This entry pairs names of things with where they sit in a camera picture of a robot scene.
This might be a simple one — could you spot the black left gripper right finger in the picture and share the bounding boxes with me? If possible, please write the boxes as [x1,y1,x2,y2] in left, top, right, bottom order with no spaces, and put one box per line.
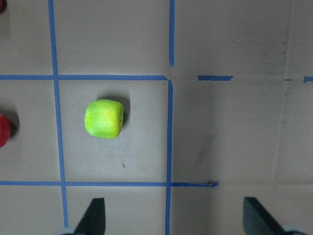
[243,197,293,235]

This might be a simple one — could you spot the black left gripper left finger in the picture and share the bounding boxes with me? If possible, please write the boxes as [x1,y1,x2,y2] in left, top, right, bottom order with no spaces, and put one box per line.
[73,198,106,235]

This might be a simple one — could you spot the green apple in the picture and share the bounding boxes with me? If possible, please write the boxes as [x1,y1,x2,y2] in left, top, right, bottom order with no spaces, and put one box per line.
[84,99,124,139]

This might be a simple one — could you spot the red apple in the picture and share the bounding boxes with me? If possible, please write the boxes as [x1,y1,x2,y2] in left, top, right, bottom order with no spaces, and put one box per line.
[0,114,11,147]

